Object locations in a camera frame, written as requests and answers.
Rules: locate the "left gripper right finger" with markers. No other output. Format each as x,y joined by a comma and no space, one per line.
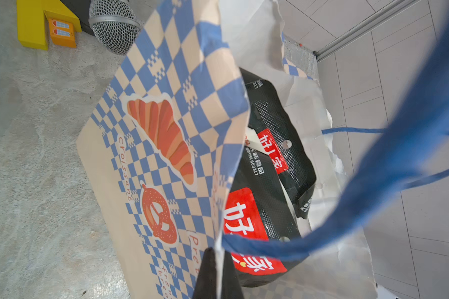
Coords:
231,289

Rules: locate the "orange small block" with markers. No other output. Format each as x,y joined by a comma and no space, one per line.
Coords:
62,33

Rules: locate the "yellow wooden block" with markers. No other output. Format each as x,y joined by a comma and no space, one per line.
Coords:
32,18

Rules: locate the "blue checkered paper bag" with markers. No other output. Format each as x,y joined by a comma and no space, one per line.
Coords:
163,145

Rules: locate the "black red condiment packet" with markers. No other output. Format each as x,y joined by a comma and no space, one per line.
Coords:
281,142

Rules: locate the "dark green condiment packet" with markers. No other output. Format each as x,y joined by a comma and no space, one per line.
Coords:
257,208

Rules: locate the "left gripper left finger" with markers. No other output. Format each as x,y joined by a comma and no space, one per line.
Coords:
206,285

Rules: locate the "black microphone stand base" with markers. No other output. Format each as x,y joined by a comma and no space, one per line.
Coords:
81,9

